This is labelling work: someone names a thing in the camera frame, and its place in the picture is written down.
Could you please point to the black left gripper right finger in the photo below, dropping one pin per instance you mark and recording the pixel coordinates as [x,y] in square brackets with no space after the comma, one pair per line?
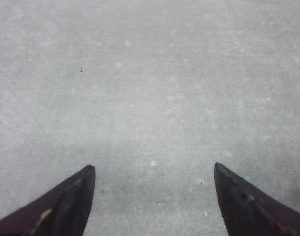
[247,211]

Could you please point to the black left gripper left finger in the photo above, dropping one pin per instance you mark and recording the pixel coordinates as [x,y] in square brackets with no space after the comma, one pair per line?
[62,211]

